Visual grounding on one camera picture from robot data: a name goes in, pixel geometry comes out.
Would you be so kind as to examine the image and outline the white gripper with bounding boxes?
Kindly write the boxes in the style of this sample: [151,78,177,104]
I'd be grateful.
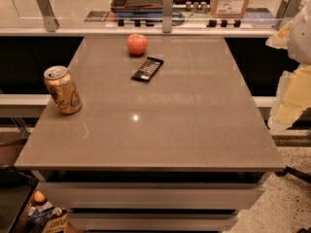
[265,1,311,131]

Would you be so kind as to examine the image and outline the red apple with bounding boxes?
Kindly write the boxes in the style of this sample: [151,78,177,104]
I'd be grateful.
[126,34,148,55]

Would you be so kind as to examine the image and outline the cardboard box with label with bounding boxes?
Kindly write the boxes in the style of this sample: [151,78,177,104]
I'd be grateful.
[210,0,249,18]

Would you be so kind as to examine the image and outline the black snack bar wrapper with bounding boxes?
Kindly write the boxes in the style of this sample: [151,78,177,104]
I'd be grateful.
[131,56,164,83]

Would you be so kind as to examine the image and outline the white drawer cabinet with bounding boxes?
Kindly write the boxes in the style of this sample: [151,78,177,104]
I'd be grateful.
[30,170,273,233]

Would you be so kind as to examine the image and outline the gold soda can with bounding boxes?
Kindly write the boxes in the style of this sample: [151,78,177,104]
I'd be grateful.
[44,66,82,115]

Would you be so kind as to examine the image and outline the orange fruit in bin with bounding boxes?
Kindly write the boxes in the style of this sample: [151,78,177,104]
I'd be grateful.
[33,190,47,205]

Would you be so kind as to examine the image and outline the snack bags in bin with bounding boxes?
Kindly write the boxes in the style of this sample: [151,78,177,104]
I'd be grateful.
[25,202,67,233]

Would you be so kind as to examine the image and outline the black bin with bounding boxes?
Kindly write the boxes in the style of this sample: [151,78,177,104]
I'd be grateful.
[0,164,37,233]

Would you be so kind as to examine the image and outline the right metal glass bracket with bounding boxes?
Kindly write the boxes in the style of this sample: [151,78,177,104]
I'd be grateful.
[276,0,302,29]

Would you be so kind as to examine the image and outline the metal glass bracket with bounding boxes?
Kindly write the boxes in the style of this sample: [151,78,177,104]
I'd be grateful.
[36,0,59,32]
[276,0,302,29]
[162,0,173,33]

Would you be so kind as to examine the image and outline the middle metal glass bracket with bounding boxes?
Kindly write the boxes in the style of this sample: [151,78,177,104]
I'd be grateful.
[162,0,173,33]

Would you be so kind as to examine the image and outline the left metal glass bracket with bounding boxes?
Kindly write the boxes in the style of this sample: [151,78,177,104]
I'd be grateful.
[36,0,59,32]

